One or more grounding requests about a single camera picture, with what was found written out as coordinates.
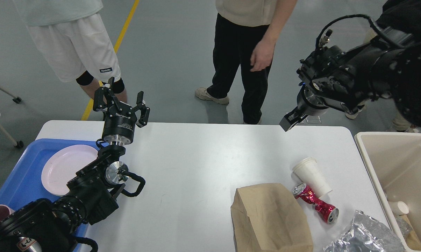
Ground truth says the person in white shorts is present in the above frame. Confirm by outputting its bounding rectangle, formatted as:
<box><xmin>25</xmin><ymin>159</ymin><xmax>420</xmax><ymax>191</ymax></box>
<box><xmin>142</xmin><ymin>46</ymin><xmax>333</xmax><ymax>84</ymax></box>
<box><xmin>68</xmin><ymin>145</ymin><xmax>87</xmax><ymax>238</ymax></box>
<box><xmin>14</xmin><ymin>0</ymin><xmax>128</xmax><ymax>103</ymax></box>

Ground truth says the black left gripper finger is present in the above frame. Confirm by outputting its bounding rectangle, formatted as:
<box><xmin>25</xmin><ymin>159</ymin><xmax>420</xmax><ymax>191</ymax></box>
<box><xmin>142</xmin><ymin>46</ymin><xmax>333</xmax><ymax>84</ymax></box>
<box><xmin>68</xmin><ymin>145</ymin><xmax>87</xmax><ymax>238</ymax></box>
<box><xmin>131</xmin><ymin>91</ymin><xmax>150</xmax><ymax>128</ymax></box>
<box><xmin>93</xmin><ymin>77</ymin><xmax>122</xmax><ymax>116</ymax></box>

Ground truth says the small white cup in bin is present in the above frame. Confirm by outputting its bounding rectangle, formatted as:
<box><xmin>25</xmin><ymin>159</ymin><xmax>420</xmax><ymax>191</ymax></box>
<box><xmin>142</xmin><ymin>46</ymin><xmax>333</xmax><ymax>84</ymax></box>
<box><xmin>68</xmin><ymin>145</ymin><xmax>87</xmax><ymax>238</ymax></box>
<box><xmin>388</xmin><ymin>201</ymin><xmax>410</xmax><ymax>216</ymax></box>

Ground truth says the silver foil bag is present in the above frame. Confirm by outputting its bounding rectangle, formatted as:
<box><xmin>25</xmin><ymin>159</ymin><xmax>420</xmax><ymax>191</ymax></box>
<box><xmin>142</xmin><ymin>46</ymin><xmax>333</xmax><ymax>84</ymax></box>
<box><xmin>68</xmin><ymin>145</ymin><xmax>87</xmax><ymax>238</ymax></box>
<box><xmin>323</xmin><ymin>210</ymin><xmax>405</xmax><ymax>252</ymax></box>

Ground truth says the white paper cup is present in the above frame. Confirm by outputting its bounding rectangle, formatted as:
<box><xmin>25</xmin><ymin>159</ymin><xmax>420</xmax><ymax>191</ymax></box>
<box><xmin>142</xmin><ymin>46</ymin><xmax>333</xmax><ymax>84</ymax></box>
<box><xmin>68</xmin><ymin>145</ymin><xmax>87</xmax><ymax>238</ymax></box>
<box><xmin>292</xmin><ymin>157</ymin><xmax>333</xmax><ymax>197</ymax></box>

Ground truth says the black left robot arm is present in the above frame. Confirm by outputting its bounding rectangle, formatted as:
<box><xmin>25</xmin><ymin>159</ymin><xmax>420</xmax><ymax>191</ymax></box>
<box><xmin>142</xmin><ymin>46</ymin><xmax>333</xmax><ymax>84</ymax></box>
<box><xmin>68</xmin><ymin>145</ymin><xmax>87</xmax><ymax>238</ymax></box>
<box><xmin>0</xmin><ymin>77</ymin><xmax>150</xmax><ymax>252</ymax></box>

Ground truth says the crushed red soda can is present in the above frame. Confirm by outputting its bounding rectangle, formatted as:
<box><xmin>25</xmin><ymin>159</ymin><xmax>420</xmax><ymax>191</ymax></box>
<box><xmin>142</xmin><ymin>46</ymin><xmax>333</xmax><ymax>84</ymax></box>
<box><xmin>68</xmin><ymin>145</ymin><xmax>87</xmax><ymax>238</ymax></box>
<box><xmin>292</xmin><ymin>182</ymin><xmax>340</xmax><ymax>224</ymax></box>

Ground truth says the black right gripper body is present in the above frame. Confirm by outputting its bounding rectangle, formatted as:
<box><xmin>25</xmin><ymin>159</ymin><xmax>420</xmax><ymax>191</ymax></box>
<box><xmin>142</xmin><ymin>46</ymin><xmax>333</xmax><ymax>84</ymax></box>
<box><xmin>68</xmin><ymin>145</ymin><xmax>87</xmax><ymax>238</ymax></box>
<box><xmin>296</xmin><ymin>87</ymin><xmax>329</xmax><ymax>118</ymax></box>

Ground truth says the pink plastic plate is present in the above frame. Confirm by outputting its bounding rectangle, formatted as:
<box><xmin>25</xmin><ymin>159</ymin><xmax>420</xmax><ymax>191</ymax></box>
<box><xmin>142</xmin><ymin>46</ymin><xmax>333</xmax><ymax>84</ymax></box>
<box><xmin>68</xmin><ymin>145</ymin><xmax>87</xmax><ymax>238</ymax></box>
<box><xmin>41</xmin><ymin>145</ymin><xmax>98</xmax><ymax>196</ymax></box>

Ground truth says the brown paper bag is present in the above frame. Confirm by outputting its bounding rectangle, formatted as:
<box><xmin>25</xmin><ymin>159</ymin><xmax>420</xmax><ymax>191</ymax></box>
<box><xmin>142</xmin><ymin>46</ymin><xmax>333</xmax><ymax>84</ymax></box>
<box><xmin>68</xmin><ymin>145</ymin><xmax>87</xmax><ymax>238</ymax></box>
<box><xmin>231</xmin><ymin>183</ymin><xmax>313</xmax><ymax>252</ymax></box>

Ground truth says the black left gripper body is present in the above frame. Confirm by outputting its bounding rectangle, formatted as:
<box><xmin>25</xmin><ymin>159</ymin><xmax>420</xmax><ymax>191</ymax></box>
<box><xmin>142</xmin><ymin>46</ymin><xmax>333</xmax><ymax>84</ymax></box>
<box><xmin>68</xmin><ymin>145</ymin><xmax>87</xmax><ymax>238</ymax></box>
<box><xmin>102</xmin><ymin>102</ymin><xmax>137</xmax><ymax>145</ymax></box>

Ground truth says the white folding table leg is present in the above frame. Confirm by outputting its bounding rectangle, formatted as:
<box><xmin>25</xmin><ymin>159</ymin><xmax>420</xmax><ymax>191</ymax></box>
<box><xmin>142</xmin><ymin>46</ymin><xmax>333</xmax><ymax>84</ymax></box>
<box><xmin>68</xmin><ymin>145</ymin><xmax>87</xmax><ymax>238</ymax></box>
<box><xmin>0</xmin><ymin>78</ymin><xmax>24</xmax><ymax>149</ymax></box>

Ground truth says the beige plastic bin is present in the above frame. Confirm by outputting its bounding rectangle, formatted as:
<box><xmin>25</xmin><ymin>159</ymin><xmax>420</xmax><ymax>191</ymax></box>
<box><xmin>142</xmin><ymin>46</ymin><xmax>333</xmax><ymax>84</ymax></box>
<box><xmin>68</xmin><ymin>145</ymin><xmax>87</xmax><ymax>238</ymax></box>
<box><xmin>355</xmin><ymin>132</ymin><xmax>421</xmax><ymax>252</ymax></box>

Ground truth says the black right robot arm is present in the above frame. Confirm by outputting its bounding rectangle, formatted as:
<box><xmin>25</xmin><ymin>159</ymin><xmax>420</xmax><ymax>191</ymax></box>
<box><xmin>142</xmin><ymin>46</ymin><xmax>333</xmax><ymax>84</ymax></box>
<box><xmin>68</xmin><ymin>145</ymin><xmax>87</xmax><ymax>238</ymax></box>
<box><xmin>279</xmin><ymin>14</ymin><xmax>421</xmax><ymax>131</ymax></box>

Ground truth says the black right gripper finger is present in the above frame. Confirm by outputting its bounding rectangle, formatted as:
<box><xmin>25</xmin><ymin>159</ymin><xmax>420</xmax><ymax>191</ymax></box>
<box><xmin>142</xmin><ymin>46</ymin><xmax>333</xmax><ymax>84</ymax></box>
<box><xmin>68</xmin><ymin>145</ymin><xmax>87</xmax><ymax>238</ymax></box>
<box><xmin>279</xmin><ymin>107</ymin><xmax>308</xmax><ymax>131</ymax></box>

